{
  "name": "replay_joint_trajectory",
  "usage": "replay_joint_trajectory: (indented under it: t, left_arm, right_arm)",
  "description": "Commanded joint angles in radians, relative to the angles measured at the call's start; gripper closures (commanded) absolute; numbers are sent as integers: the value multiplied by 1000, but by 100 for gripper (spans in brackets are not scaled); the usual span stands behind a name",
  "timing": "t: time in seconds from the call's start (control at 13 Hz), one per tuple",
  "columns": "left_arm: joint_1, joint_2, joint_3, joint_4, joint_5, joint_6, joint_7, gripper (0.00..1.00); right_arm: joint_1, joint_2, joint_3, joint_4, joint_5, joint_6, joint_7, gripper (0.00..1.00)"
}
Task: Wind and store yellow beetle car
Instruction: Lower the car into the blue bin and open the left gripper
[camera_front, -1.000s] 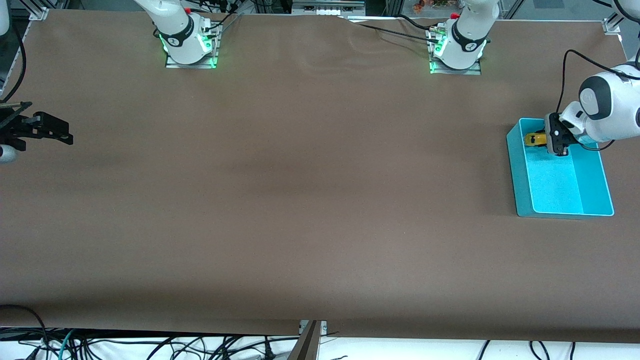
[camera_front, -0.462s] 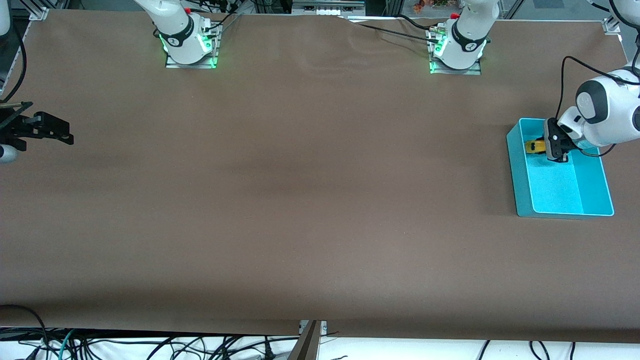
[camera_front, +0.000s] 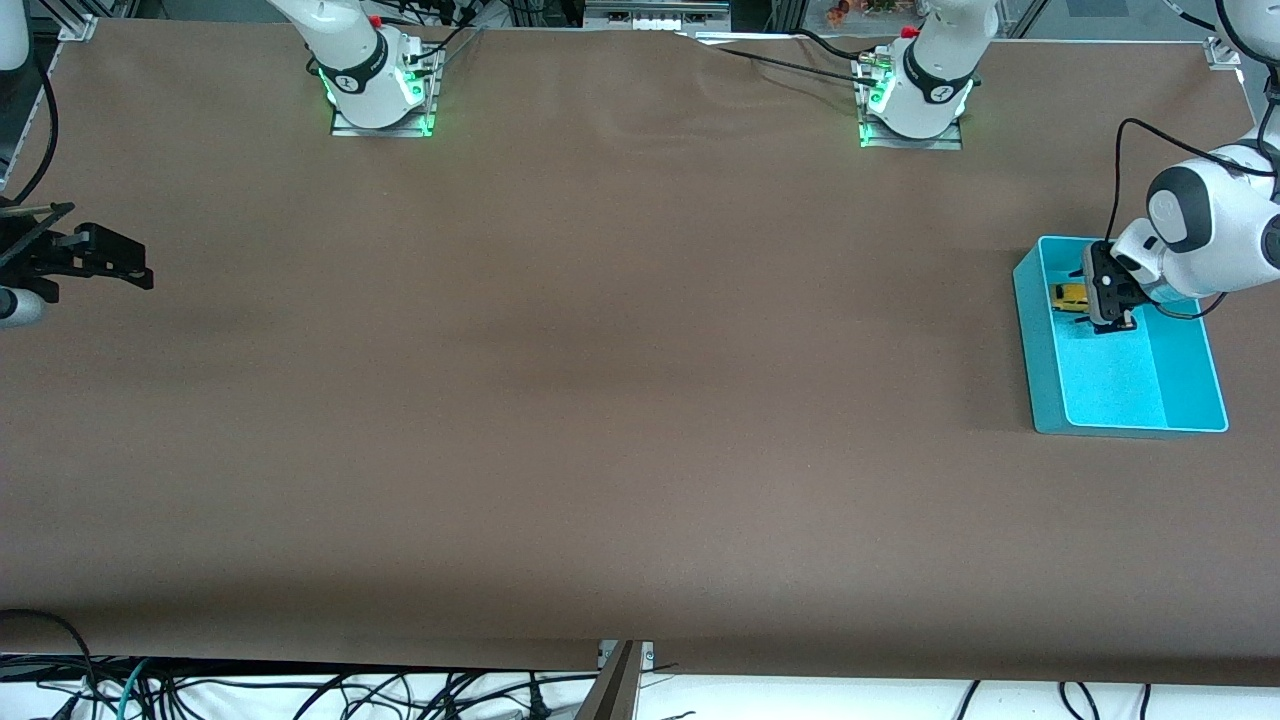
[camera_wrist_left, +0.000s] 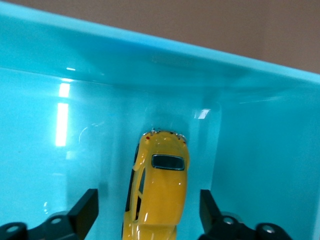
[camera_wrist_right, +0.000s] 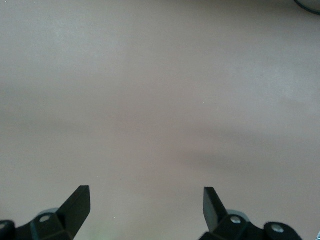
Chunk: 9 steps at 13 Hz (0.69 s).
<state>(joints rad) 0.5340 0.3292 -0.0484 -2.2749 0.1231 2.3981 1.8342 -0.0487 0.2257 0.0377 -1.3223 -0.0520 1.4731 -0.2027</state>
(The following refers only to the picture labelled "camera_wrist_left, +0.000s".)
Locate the yellow beetle toy car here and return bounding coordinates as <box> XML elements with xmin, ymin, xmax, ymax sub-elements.
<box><xmin>121</xmin><ymin>127</ymin><xmax>190</xmax><ymax>240</ymax></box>

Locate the teal plastic bin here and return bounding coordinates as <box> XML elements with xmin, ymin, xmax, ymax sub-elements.
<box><xmin>0</xmin><ymin>0</ymin><xmax>320</xmax><ymax>240</ymax></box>

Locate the brown table cover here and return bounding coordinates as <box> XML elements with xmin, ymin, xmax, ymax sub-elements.
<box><xmin>0</xmin><ymin>0</ymin><xmax>320</xmax><ymax>76</ymax></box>

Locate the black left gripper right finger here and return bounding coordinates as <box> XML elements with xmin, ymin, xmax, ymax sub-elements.
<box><xmin>199</xmin><ymin>189</ymin><xmax>293</xmax><ymax>240</ymax></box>

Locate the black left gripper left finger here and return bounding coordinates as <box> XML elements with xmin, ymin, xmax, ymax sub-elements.
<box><xmin>0</xmin><ymin>188</ymin><xmax>99</xmax><ymax>240</ymax></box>

